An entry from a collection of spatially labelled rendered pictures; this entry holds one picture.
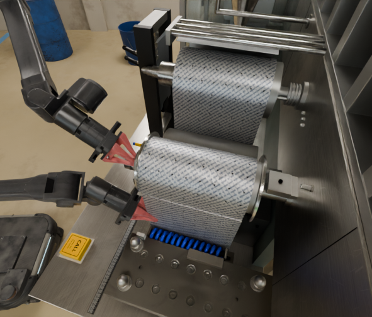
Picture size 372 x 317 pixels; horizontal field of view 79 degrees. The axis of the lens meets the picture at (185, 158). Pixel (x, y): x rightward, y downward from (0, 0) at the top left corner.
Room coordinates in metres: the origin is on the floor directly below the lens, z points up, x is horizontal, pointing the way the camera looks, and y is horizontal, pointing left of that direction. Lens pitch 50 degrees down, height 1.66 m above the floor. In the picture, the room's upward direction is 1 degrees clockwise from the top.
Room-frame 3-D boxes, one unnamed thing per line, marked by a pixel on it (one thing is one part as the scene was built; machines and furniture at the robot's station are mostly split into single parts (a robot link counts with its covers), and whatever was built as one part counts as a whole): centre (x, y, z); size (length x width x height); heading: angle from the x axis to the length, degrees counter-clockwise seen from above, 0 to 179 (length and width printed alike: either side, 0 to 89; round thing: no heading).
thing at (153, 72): (0.60, 0.10, 1.34); 0.06 x 0.03 x 0.03; 74
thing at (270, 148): (1.27, -0.54, 1.02); 2.24 x 0.04 x 0.24; 164
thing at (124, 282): (0.12, 0.15, 1.05); 0.04 x 0.04 x 0.04
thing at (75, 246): (0.25, 0.36, 0.91); 0.07 x 0.07 x 0.02; 74
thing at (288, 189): (0.25, -0.20, 1.28); 0.06 x 0.05 x 0.02; 74
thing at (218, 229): (0.24, -0.01, 1.11); 0.23 x 0.01 x 0.18; 74
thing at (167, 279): (0.12, -0.02, 1.00); 0.40 x 0.16 x 0.06; 74
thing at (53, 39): (3.53, 2.07, 0.39); 0.52 x 0.52 x 0.79
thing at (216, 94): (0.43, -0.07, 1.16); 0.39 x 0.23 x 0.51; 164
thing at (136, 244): (0.22, 0.13, 1.05); 0.04 x 0.04 x 0.04
